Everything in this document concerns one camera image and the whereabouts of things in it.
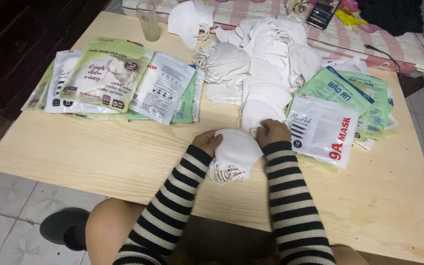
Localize white packet with red lettering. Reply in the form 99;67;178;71
286;94;360;169

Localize yellow plastic wrapper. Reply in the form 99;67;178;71
334;9;369;27

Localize pile of green packets underneath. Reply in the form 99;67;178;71
21;61;205;124

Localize person's black shorts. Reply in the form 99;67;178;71
168;214;282;265

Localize small bundle of white masks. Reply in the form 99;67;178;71
208;128;264;184

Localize black smartphone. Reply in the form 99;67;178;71
305;0;342;31

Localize black cable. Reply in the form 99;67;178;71
364;44;405;87

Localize person's right hand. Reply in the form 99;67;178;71
256;119;293;149

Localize green label mask packet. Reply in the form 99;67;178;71
60;36;154;113

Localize large folded white mask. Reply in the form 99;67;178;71
167;0;216;49

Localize stack of empty green bags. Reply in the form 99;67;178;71
286;66;399;173

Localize person's leg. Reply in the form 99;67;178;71
85;198;147;265

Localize dark wooden cabinet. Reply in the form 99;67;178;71
0;0;111;121

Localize pink striped mattress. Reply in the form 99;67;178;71
121;0;424;78

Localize person's left hand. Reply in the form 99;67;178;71
192;130;224;157

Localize heap of loose white masks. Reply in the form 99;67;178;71
194;15;323;132

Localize black knitted cloth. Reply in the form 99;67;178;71
357;0;424;37

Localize clear drinking glass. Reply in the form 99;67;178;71
136;2;161;42

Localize white packet with black stripes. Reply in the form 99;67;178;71
44;50;120;114

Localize black slipper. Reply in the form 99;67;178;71
39;208;91;252

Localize white packet with printed instructions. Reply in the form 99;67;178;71
128;52;197;126

